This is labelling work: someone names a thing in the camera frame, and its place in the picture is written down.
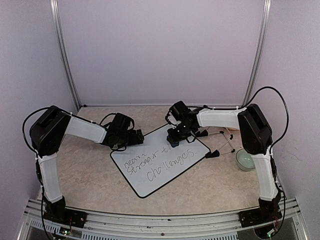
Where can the right aluminium frame post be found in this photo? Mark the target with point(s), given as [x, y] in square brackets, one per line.
[259, 50]

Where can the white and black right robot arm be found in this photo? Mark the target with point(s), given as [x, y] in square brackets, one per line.
[256, 138]

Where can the blue whiteboard eraser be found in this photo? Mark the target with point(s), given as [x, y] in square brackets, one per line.
[169, 139]

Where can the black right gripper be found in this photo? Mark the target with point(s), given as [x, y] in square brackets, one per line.
[169, 131]

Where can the white whiteboard with black frame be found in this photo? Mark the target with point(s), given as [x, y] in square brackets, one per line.
[150, 166]

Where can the metal whiteboard stand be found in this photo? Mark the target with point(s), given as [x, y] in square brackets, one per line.
[218, 139]

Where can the aluminium frame post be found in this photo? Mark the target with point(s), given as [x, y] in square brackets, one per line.
[54, 6]
[259, 50]

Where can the clear glass bowl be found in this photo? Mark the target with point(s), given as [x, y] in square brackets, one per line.
[244, 161]

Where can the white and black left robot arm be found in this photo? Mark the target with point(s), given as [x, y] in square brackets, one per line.
[50, 132]

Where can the beige wooden plate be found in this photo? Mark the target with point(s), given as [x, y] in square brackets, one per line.
[231, 129]

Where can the front aluminium rail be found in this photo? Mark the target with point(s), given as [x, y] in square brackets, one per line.
[115, 226]

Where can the left aluminium frame post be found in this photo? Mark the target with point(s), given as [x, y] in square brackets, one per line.
[54, 6]

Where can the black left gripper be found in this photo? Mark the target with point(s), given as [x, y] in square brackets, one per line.
[135, 141]

